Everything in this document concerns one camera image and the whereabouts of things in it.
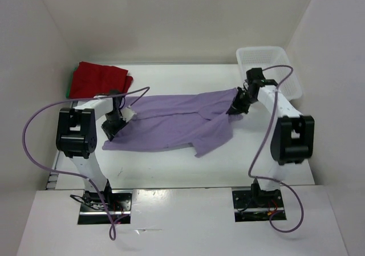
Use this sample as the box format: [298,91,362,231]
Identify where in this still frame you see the lavender t shirt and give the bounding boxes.
[102,88,242,157]

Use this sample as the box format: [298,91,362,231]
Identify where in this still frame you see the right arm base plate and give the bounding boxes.
[232,188,286,222]

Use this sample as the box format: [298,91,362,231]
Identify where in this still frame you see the white plastic bin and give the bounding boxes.
[236,46,303,101]

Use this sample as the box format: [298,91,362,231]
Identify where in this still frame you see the green t shirt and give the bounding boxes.
[65,66,78,99]

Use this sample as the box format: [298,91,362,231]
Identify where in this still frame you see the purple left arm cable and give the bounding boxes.
[22,86,151,241]

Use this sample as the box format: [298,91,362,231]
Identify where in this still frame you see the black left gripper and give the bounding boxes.
[101,111,128,140]

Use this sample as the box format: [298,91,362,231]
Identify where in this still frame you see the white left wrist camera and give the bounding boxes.
[121,107,136,123]

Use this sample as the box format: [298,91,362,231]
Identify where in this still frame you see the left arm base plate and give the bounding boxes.
[70,189,133,225]

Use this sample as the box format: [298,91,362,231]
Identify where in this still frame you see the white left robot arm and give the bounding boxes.
[56,91,128,210]

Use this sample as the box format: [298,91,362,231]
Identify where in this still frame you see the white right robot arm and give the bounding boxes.
[226,79,315,206]

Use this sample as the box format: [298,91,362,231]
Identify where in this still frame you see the red t shirt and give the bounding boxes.
[66,62,133,99]

